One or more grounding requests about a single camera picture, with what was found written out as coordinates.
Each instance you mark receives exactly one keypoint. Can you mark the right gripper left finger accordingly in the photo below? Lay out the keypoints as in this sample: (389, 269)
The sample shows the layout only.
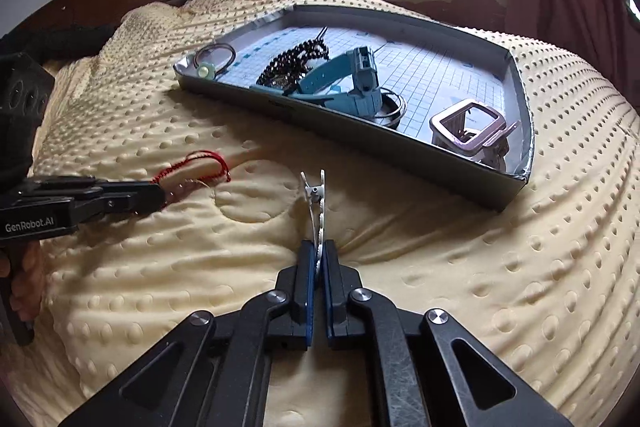
(208, 370)

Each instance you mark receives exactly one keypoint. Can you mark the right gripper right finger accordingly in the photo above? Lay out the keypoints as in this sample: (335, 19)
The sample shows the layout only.
(424, 369)

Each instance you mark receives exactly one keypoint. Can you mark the black hair stick gold ornament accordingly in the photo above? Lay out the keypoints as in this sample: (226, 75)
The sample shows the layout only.
(318, 40)

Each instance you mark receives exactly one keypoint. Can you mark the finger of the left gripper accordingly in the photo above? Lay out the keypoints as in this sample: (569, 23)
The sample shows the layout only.
(116, 193)
(97, 209)

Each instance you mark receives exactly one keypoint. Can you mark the person's left hand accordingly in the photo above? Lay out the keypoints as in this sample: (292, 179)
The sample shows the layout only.
(28, 283)

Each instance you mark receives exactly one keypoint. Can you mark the grey shallow tray box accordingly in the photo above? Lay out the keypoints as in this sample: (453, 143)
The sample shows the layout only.
(423, 68)

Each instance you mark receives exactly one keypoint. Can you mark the teal smart watch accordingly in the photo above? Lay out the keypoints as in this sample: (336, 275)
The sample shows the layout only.
(347, 83)

